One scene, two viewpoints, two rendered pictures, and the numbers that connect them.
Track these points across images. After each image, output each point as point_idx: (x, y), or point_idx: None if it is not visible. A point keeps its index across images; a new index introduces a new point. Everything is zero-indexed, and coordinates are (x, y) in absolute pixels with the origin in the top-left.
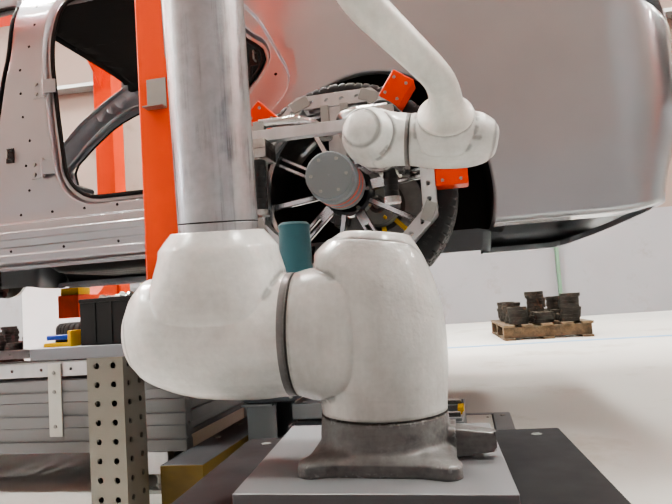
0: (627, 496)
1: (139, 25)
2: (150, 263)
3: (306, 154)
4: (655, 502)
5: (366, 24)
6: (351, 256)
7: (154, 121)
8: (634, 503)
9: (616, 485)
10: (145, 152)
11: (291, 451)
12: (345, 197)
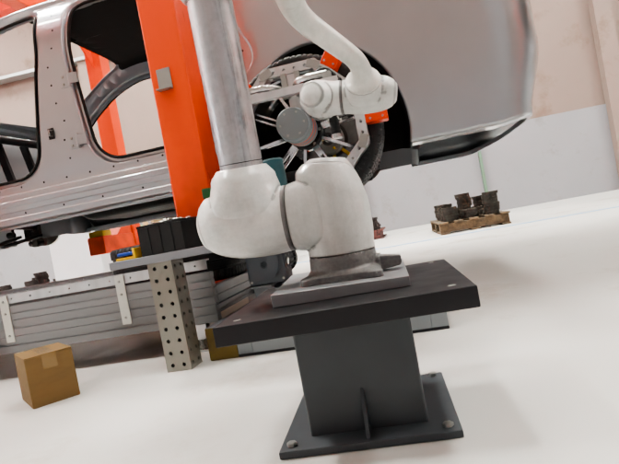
0: (508, 310)
1: (145, 30)
2: (177, 198)
3: (273, 109)
4: (523, 310)
5: (308, 34)
6: (315, 171)
7: (165, 98)
8: (510, 313)
9: (502, 306)
10: (162, 121)
11: (295, 281)
12: (305, 137)
